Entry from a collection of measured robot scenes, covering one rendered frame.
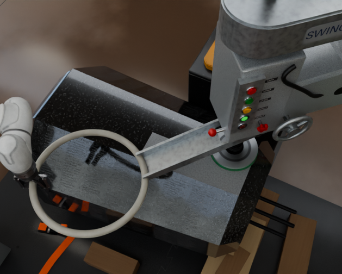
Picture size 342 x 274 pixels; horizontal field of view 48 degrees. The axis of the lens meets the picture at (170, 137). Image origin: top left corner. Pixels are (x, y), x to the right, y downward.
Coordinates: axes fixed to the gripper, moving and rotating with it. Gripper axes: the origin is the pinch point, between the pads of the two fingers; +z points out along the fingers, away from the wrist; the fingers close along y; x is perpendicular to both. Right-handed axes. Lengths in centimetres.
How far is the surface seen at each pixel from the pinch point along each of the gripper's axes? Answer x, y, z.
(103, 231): -22.0, 30.1, -10.2
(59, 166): 18.7, 2.7, 15.4
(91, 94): 51, 18, 1
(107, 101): 46, 26, 0
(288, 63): 7, 89, -73
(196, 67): 75, 73, 8
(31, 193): -6.5, 0.9, -11.2
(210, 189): -1, 74, 0
